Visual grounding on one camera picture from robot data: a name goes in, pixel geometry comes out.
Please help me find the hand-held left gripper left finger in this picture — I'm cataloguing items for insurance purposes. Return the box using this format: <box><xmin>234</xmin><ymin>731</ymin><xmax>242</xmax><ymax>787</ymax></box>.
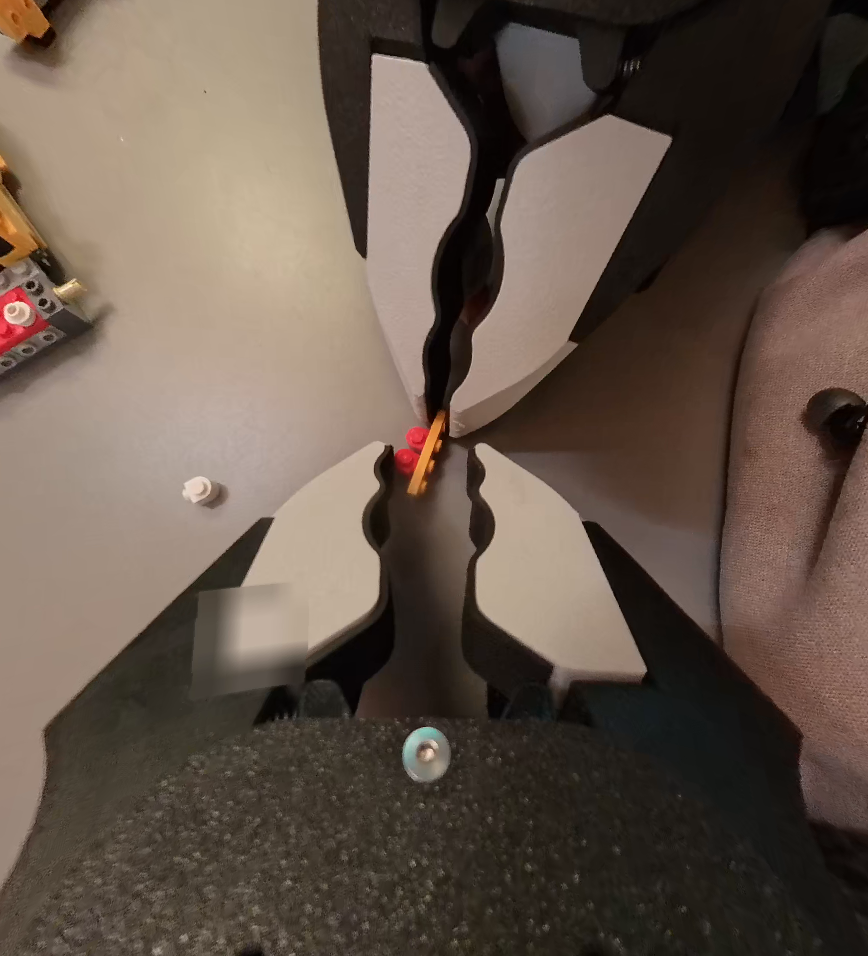
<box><xmin>246</xmin><ymin>444</ymin><xmax>395</xmax><ymax>716</ymax></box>

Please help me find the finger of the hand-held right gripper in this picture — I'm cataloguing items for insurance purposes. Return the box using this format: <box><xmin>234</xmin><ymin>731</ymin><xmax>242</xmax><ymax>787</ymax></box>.
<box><xmin>449</xmin><ymin>114</ymin><xmax>674</xmax><ymax>439</ymax></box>
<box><xmin>365</xmin><ymin>54</ymin><xmax>477</xmax><ymax>415</ymax></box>

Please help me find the orange lego car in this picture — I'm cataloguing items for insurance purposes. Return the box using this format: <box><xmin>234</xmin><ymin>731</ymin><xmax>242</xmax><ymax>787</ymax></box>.
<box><xmin>0</xmin><ymin>88</ymin><xmax>96</xmax><ymax>402</ymax></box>

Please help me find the black red orange lego subassembly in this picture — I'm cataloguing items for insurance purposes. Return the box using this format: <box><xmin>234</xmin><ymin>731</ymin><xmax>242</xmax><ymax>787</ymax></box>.
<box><xmin>0</xmin><ymin>0</ymin><xmax>59</xmax><ymax>49</ymax></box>

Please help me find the long orange lego plate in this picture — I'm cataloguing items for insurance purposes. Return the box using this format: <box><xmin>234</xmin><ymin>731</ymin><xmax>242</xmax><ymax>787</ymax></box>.
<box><xmin>405</xmin><ymin>408</ymin><xmax>451</xmax><ymax>498</ymax></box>

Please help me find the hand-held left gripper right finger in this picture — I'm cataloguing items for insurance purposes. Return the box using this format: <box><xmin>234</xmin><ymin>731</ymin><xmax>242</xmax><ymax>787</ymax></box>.
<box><xmin>462</xmin><ymin>444</ymin><xmax>649</xmax><ymax>684</ymax></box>

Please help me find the beige sweatshirt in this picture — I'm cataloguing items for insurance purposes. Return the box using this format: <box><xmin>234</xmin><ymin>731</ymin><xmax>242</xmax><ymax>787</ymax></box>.
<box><xmin>718</xmin><ymin>209</ymin><xmax>868</xmax><ymax>846</ymax></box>

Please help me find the black drawstring cord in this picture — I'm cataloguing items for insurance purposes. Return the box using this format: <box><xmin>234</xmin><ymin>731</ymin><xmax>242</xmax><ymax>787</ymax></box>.
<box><xmin>802</xmin><ymin>383</ymin><xmax>868</xmax><ymax>454</ymax></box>

